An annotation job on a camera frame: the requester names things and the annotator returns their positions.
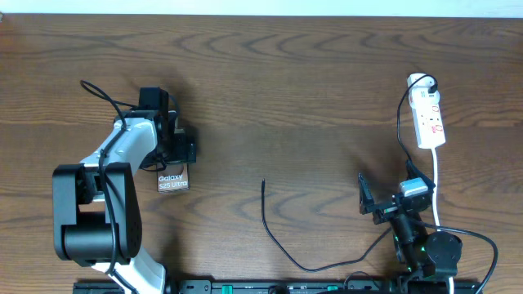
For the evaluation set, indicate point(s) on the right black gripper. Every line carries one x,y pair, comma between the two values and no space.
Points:
366,202

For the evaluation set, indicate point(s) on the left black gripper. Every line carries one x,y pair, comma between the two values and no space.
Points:
186,149

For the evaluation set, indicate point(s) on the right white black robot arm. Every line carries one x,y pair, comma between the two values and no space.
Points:
429,257

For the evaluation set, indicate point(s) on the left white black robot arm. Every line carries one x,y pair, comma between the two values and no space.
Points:
96,216

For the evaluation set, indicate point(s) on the white power strip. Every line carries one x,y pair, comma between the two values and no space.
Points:
424,101

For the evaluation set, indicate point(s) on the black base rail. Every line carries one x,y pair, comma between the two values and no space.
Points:
358,285

